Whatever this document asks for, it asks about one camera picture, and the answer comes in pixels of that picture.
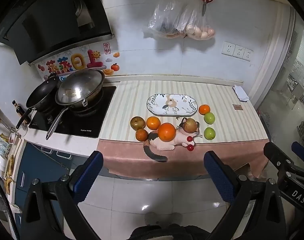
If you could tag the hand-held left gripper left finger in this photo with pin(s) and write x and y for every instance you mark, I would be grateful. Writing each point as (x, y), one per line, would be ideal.
(90, 175)

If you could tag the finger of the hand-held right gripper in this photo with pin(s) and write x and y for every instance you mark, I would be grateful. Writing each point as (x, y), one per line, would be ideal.
(300, 150)
(274, 155)

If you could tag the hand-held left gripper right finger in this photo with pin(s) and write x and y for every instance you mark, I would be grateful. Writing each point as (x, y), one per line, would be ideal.
(218, 177)

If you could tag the green apple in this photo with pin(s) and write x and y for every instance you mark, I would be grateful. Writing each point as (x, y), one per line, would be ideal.
(209, 118)
(209, 133)

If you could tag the pale brown apple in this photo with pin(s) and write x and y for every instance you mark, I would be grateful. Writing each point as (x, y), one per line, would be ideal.
(190, 125)

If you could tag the small dark red apple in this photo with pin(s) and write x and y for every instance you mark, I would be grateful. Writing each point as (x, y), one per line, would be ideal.
(141, 135)

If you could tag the large orange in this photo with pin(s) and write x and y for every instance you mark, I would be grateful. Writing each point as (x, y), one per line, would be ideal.
(167, 131)

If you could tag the red-green apple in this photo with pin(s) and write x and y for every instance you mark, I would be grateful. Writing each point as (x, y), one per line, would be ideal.
(137, 123)

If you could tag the oval leaf-patterned plate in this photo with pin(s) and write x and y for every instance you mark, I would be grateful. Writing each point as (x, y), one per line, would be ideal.
(157, 105)

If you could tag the blue kitchen cabinet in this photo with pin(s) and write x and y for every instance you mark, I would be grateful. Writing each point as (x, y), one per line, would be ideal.
(36, 160)

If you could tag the person's grey slipper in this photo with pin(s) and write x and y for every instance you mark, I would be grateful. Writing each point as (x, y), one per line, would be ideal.
(175, 218)

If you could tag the small brown card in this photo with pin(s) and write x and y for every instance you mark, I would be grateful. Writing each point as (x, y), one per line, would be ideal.
(237, 106)

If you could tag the glass sliding door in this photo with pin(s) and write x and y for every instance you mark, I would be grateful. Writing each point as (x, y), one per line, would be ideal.
(292, 80)

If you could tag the white cloth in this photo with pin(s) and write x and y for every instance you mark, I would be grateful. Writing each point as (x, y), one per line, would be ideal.
(240, 93)

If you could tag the steel wok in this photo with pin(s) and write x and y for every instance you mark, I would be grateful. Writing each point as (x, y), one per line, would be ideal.
(92, 100)

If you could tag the person's dark pants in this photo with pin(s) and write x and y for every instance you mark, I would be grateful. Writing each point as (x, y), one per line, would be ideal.
(164, 233)

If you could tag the yellow bananas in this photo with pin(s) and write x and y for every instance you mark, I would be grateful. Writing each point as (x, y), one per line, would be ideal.
(8, 182)

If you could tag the striped cat-print mat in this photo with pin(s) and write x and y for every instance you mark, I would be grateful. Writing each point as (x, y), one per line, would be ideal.
(127, 95)

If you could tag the glass wok lid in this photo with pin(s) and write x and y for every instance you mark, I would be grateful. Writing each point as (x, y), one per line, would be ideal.
(77, 87)

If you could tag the black frying pan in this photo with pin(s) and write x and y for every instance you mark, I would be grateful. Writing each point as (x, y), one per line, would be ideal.
(40, 97)

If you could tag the dark sauce bottle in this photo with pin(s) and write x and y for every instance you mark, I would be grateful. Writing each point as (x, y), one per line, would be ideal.
(18, 110)

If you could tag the plastic bag of eggs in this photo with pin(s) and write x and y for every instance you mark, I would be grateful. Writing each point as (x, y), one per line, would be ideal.
(199, 28)

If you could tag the black range hood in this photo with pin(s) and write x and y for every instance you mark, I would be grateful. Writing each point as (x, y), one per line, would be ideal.
(41, 17)

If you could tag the clear plastic bag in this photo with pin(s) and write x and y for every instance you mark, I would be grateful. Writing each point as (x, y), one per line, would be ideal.
(164, 17)

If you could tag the white wall socket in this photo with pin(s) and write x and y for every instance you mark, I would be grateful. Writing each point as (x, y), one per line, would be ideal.
(238, 51)
(248, 54)
(227, 48)

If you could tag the colourful wall stickers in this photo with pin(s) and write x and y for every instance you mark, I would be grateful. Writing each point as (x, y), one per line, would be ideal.
(79, 62)

